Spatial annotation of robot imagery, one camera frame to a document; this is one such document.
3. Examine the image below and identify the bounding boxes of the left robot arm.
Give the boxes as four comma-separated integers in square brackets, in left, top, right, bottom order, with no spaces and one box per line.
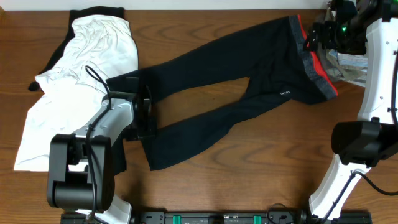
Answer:
[47,77,156,223]

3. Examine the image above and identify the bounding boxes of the khaki folded shorts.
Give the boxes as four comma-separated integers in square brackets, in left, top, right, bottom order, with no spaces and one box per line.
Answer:
[316,6,368,87]

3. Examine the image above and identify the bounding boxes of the black garment under pile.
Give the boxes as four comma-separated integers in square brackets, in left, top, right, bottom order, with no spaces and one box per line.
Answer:
[27,6,128,177]

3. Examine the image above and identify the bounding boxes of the black leggings grey red waistband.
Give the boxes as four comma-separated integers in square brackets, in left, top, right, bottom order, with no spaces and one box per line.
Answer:
[107,15,338,170]

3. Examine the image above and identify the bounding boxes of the white t-shirt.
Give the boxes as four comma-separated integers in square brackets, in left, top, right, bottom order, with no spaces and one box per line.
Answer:
[13,14,139,174]

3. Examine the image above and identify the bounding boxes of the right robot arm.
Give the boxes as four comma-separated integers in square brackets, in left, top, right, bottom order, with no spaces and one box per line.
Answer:
[294,0,397,223]

